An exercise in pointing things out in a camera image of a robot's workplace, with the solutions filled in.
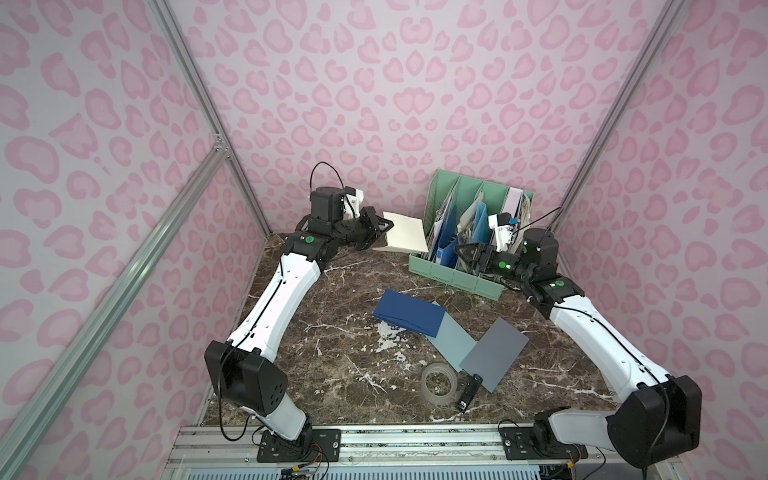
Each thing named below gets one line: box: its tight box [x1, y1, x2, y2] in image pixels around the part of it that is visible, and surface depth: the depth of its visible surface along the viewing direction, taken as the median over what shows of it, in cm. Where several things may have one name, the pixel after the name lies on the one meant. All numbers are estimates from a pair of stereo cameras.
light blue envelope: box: [424, 300, 477, 373], surface depth 93 cm
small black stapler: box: [458, 374, 483, 412], surface depth 80 cm
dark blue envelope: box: [373, 289, 446, 337], surface depth 100 cm
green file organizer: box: [408, 169, 534, 301], surface depth 97 cm
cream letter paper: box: [372, 212, 429, 253], surface depth 80 cm
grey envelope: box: [459, 317, 530, 393], surface depth 90 cm
